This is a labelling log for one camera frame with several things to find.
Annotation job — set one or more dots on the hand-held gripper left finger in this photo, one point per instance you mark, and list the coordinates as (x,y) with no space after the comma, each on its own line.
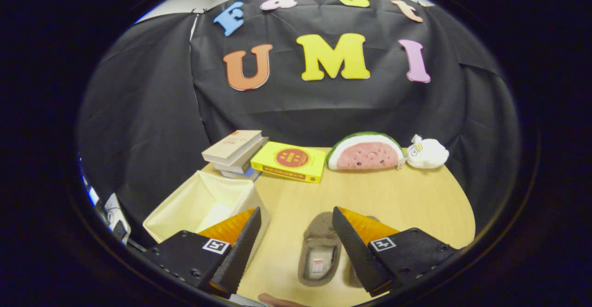
(238,256)

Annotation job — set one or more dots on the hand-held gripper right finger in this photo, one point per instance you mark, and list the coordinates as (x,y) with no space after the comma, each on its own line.
(358,256)

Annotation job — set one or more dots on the brown fuzzy slipper shoe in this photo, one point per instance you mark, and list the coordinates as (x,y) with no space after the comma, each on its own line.
(350,274)
(319,233)

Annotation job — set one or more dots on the cream fabric storage box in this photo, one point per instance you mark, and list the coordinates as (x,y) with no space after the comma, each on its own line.
(203,200)

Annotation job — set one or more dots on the blue cover book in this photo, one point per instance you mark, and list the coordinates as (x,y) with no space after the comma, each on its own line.
(240,174)

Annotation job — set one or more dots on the grey cover book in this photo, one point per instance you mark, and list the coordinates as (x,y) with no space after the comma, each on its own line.
(245,161)

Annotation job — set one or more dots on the watermelon slice plush toy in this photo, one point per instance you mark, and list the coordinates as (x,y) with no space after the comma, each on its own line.
(365,154)

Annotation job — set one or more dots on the yellow book with red circle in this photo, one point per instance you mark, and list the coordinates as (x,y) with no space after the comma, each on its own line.
(291,159)

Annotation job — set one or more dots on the white plush toy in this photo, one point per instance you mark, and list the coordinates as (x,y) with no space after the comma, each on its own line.
(428,154)

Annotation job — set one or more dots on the white plastic device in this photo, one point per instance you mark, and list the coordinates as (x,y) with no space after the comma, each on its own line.
(115,214)

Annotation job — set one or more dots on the black backdrop cloth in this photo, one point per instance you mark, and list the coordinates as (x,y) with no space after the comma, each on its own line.
(300,108)

